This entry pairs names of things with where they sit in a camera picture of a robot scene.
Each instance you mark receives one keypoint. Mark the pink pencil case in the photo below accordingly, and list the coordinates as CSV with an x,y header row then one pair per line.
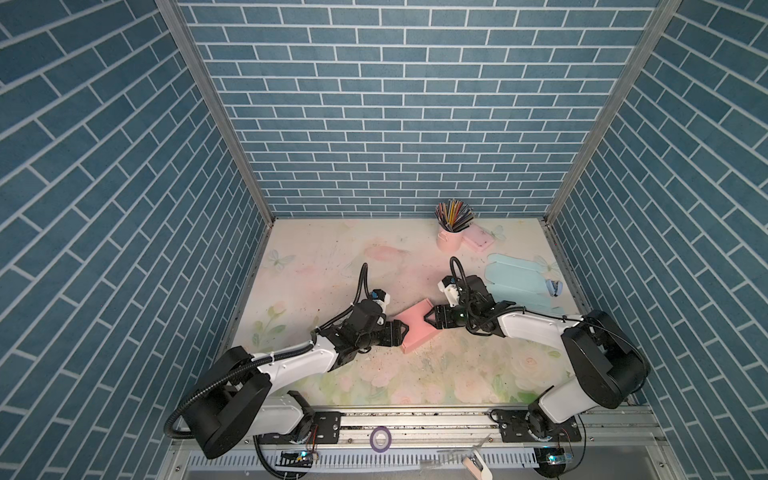
x,y
477,239

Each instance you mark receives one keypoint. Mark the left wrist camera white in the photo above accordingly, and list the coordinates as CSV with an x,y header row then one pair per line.
x,y
381,298

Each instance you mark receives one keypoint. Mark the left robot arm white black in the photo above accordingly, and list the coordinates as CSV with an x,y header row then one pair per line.
x,y
239,396

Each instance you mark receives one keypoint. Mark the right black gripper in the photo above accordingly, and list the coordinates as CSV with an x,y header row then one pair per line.
x,y
438,310

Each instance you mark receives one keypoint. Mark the pink paper box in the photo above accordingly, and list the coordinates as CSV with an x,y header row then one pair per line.
x,y
419,330

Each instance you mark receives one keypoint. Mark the light blue paper box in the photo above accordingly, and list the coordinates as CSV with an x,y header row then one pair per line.
x,y
522,281

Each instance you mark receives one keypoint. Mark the coloured pencils bundle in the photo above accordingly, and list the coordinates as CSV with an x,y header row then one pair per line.
x,y
454,216

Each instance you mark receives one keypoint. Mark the small blue clip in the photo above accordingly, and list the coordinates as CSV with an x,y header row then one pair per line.
x,y
554,287

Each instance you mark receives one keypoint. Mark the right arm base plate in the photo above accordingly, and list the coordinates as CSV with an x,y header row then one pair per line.
x,y
519,426

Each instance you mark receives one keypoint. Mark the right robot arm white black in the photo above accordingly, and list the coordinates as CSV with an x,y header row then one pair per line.
x,y
607,367

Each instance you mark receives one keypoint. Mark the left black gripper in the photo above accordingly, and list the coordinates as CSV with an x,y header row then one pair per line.
x,y
397,340

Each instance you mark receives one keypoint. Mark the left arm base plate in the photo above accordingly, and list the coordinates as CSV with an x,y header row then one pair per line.
x,y
323,428

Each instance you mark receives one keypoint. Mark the pink metal pencil cup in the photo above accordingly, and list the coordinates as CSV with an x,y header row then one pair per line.
x,y
448,241

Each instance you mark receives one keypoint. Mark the white tool on rail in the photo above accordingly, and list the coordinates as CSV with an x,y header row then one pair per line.
x,y
472,460

